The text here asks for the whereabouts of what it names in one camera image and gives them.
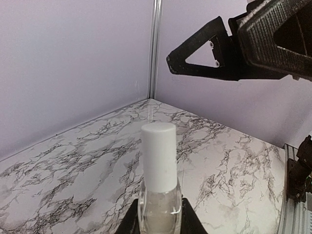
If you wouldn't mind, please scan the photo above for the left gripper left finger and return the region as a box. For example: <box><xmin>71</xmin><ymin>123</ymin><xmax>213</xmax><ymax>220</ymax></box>
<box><xmin>117</xmin><ymin>199</ymin><xmax>140</xmax><ymax>234</ymax></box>

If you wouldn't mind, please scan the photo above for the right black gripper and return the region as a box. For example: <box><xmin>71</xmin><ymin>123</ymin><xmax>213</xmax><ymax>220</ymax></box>
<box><xmin>209</xmin><ymin>0</ymin><xmax>312</xmax><ymax>82</ymax></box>

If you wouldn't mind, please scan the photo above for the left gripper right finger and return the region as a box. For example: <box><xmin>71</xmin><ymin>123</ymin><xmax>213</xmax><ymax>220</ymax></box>
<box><xmin>180</xmin><ymin>198</ymin><xmax>207</xmax><ymax>234</ymax></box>

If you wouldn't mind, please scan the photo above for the clear nail polish bottle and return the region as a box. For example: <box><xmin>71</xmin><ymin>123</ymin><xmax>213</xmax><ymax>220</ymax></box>
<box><xmin>137</xmin><ymin>122</ymin><xmax>182</xmax><ymax>234</ymax></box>

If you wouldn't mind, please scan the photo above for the front aluminium rail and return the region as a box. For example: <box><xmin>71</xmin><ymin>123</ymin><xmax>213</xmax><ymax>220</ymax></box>
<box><xmin>277</xmin><ymin>144</ymin><xmax>312</xmax><ymax>234</ymax></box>

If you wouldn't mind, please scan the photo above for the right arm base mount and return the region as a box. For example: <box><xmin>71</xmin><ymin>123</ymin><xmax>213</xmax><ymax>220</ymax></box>
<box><xmin>286</xmin><ymin>135</ymin><xmax>312</xmax><ymax>202</ymax></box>

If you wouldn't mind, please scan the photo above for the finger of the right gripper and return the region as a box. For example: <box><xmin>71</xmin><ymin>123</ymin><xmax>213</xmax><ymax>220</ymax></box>
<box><xmin>166</xmin><ymin>17</ymin><xmax>239</xmax><ymax>81</ymax></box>

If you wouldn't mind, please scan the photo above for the left aluminium frame post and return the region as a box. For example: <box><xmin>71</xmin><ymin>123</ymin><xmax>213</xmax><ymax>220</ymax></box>
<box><xmin>147</xmin><ymin>0</ymin><xmax>162</xmax><ymax>99</ymax></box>

